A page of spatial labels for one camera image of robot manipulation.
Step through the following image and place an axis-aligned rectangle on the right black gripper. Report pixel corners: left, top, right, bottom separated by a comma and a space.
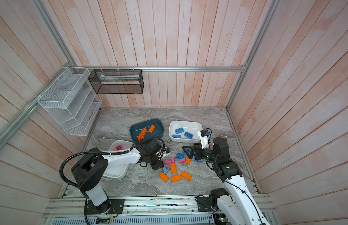
183, 142, 219, 164

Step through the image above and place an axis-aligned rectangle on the long orange lego stack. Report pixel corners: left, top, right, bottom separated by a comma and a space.
137, 128, 148, 141

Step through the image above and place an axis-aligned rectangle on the orange lego brick top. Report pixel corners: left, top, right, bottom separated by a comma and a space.
148, 125, 155, 133

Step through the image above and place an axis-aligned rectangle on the orange lego brick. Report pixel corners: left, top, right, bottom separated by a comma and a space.
148, 125, 155, 133
159, 172, 169, 182
170, 164, 177, 174
185, 157, 191, 165
171, 174, 182, 182
181, 171, 192, 181

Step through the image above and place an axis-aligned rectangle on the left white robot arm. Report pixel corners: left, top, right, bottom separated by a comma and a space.
71, 138, 170, 208

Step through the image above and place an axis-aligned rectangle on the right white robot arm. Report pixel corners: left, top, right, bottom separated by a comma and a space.
182, 136, 269, 225

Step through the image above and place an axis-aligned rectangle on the orange lego brick upright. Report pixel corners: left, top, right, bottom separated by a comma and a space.
185, 157, 191, 165

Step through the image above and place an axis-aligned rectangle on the teal plastic bin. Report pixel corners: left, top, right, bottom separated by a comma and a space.
129, 119, 165, 143

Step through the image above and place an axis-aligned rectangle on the white bin back right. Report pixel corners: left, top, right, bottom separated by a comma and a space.
168, 121, 203, 143

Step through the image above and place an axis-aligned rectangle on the white bin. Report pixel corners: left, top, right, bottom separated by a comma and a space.
168, 121, 203, 143
103, 140, 133, 179

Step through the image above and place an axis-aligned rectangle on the orange lego brick bottom right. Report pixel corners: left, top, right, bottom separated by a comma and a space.
181, 171, 192, 181

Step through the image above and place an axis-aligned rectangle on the orange lego brick centre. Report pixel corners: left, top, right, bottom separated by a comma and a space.
170, 164, 177, 174

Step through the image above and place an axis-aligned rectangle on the orange lego brick bottom left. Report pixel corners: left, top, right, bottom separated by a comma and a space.
159, 172, 169, 182

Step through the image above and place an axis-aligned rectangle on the orange lego brick bottom middle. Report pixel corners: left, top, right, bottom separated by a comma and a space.
171, 174, 182, 182

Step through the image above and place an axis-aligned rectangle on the white bin left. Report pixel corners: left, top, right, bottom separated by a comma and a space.
103, 140, 133, 179

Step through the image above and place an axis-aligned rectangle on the black mesh basket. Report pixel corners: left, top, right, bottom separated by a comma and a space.
88, 69, 145, 94

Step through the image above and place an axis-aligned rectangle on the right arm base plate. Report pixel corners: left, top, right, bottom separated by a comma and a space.
195, 195, 219, 212

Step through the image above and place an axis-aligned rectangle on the aluminium front rail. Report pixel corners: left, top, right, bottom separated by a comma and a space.
43, 193, 277, 218

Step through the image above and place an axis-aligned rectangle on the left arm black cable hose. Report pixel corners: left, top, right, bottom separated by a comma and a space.
59, 137, 166, 225

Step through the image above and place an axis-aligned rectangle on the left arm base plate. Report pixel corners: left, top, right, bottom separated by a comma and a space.
85, 199, 125, 215

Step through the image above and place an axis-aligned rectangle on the white wire mesh shelf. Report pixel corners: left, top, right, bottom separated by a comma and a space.
38, 67, 102, 136

